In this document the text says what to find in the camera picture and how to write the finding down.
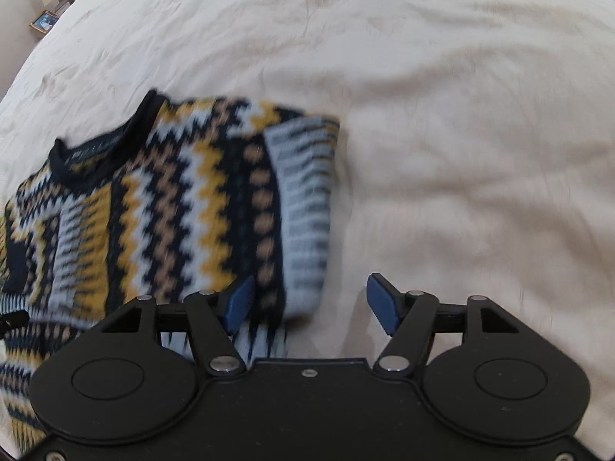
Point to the cream bedspread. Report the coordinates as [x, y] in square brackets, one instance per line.
[476, 154]

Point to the cream bedside nightstand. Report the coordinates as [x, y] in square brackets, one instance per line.
[59, 10]

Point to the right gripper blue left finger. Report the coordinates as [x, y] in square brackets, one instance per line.
[213, 320]

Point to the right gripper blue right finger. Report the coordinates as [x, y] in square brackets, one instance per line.
[408, 319]

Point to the patterned knit sweater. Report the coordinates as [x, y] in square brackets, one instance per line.
[183, 197]

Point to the framed photo on nightstand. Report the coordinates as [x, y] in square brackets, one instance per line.
[44, 22]

